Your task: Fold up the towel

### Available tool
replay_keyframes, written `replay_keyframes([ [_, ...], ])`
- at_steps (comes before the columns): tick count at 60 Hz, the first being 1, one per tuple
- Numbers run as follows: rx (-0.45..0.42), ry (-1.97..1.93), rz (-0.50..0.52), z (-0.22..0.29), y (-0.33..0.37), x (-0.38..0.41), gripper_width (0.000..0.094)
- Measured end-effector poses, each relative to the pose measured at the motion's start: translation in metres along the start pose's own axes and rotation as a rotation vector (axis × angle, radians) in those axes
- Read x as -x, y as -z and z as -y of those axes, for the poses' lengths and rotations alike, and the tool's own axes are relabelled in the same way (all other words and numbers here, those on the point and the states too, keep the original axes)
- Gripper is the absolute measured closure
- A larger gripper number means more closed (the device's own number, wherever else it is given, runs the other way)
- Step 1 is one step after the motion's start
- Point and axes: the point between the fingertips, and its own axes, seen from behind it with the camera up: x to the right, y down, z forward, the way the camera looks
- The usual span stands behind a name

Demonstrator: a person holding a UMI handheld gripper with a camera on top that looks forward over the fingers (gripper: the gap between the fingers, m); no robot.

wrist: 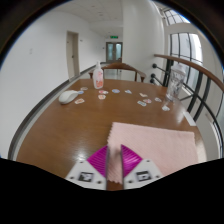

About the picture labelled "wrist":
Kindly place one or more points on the arched upper window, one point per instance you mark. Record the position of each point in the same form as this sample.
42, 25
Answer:
175, 16

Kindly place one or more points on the white pink pump bottle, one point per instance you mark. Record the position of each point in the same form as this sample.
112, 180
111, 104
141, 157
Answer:
98, 78

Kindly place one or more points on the small pale sticker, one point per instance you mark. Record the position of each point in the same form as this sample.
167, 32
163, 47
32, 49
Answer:
165, 108
128, 91
158, 99
84, 88
141, 103

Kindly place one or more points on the wooden-topped black railing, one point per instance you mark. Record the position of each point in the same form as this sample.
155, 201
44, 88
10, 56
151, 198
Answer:
196, 66

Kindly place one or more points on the wooden chair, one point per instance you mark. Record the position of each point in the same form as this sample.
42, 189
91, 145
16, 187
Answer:
123, 66

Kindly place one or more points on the small blue sticker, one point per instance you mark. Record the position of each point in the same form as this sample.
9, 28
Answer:
115, 90
81, 92

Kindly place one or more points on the small pink sticker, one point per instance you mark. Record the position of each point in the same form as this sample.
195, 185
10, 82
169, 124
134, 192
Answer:
147, 100
143, 95
79, 101

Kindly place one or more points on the glass double door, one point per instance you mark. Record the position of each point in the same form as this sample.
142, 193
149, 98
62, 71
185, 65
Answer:
114, 51

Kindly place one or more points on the small orange sticker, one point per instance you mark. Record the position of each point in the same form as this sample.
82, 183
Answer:
101, 97

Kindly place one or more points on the white card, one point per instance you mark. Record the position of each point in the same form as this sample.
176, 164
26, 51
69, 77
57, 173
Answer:
189, 118

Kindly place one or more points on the tall black-framed window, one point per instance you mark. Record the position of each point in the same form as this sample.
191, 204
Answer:
186, 50

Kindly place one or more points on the white side door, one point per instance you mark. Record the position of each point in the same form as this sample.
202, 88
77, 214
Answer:
71, 56

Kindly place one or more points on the green exit sign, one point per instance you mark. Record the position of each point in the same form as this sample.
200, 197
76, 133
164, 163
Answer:
114, 37

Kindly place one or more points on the small red sticker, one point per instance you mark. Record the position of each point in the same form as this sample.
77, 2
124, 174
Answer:
103, 91

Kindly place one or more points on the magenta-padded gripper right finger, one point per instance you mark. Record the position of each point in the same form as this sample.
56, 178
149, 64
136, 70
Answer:
136, 173

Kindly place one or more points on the clear plastic drink bottle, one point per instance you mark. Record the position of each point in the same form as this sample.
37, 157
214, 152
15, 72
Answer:
175, 83

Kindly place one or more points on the pink towel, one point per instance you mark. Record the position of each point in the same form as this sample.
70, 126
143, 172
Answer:
160, 146

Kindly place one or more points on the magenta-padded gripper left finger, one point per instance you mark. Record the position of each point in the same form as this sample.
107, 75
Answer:
95, 173

